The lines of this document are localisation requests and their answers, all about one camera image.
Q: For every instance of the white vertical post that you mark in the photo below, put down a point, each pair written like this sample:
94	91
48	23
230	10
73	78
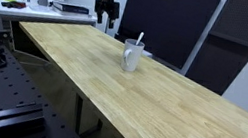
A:
204	35

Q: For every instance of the dark perforated panel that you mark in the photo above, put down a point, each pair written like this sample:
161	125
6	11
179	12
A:
233	40

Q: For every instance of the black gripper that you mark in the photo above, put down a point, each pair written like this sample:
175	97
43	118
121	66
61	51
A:
107	0

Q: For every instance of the black book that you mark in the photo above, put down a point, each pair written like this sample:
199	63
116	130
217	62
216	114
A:
71	8

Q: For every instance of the white ceramic mug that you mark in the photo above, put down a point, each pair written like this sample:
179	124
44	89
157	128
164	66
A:
131	57

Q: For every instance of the white book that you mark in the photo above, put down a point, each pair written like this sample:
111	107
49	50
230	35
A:
72	13

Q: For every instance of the black and red gloves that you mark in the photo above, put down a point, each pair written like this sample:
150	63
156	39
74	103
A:
13	4

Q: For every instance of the black perforated breadboard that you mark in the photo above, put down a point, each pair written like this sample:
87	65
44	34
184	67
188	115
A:
9	87

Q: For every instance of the dark table base frame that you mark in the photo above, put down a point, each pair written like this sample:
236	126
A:
78	112

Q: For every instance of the dark flat panel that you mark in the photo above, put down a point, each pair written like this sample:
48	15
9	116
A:
169	19

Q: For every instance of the white box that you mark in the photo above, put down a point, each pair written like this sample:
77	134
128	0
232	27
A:
147	53

